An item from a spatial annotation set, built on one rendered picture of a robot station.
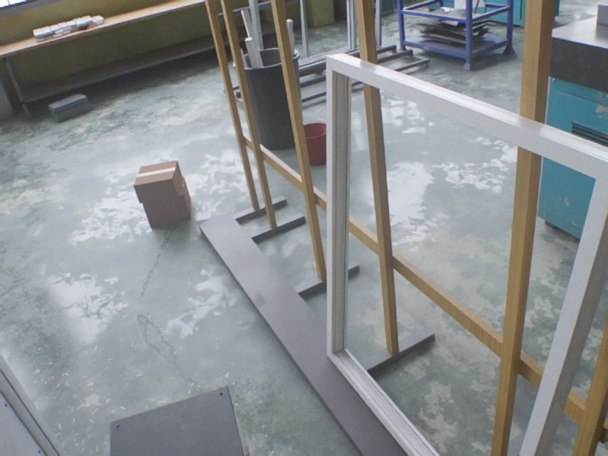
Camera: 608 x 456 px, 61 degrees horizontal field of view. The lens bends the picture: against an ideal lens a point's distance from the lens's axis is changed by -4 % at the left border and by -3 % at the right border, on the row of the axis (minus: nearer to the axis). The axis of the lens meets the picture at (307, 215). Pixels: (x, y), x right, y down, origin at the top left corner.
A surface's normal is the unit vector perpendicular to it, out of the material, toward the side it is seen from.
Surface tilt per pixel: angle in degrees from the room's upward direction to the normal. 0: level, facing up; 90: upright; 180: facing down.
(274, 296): 0
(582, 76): 90
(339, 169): 90
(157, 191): 90
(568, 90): 90
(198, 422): 0
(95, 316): 0
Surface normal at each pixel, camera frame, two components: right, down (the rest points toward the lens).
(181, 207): 0.19, 0.50
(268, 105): -0.07, 0.60
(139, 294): -0.15, -0.84
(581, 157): -0.89, 0.24
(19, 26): 0.47, 0.41
